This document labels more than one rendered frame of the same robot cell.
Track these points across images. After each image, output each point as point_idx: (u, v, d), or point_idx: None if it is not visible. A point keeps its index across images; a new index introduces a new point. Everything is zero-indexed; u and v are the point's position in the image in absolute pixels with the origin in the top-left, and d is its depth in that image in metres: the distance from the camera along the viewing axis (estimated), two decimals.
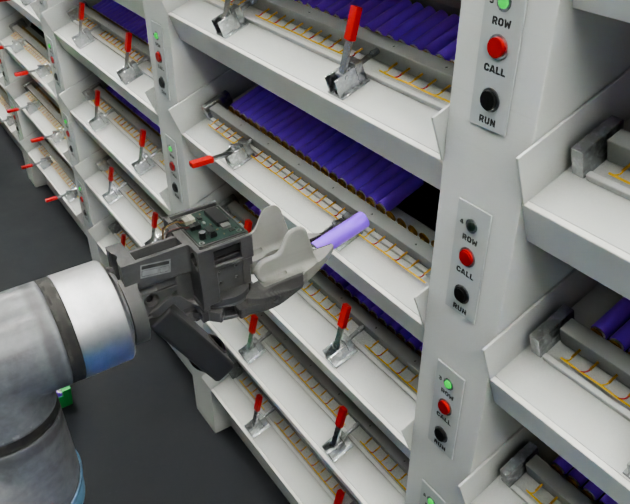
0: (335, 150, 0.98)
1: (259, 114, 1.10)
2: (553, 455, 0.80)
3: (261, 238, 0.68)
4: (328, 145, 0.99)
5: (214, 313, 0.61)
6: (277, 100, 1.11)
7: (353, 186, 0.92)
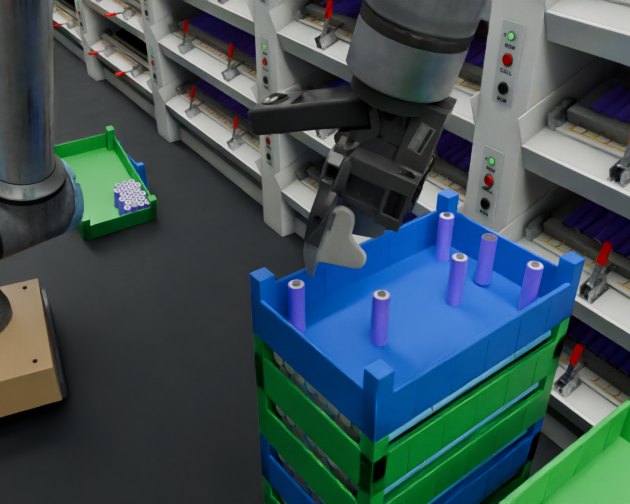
0: None
1: None
2: None
3: (357, 211, 0.68)
4: None
5: (340, 161, 0.59)
6: None
7: None
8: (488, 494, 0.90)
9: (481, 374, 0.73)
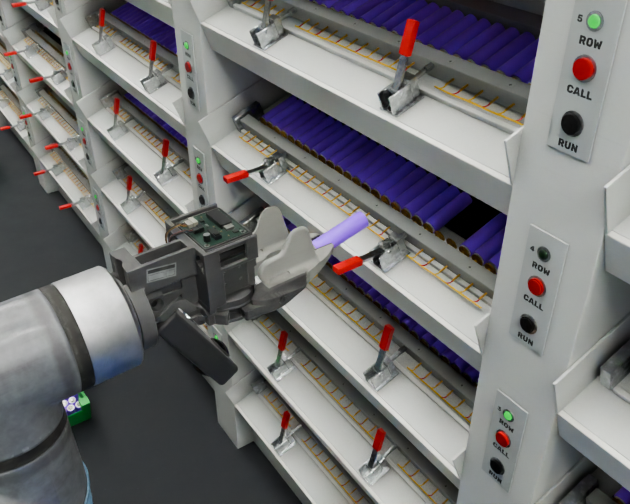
0: (376, 165, 0.94)
1: (293, 126, 1.07)
2: (613, 487, 0.77)
3: (261, 239, 0.68)
4: (368, 160, 0.96)
5: (220, 316, 0.61)
6: (311, 112, 1.08)
7: (397, 204, 0.88)
8: None
9: None
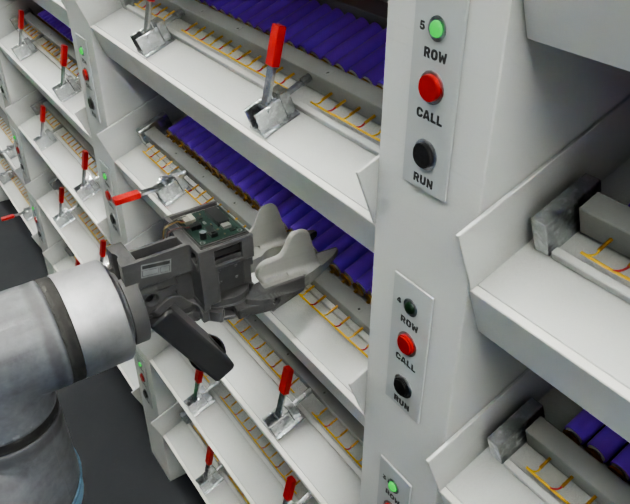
0: (277, 186, 0.84)
1: (198, 140, 0.97)
2: None
3: (259, 236, 0.68)
4: (270, 180, 0.86)
5: (214, 313, 0.61)
6: None
7: (293, 231, 0.78)
8: None
9: None
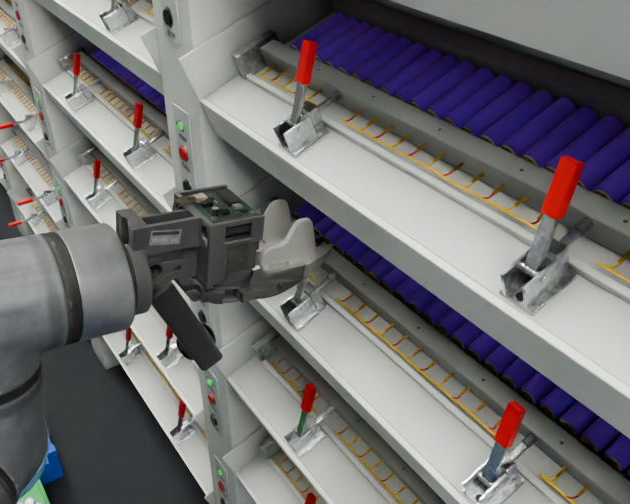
0: None
1: (340, 231, 0.77)
2: None
3: (265, 231, 0.67)
4: None
5: (215, 293, 0.60)
6: None
7: (510, 380, 0.59)
8: None
9: None
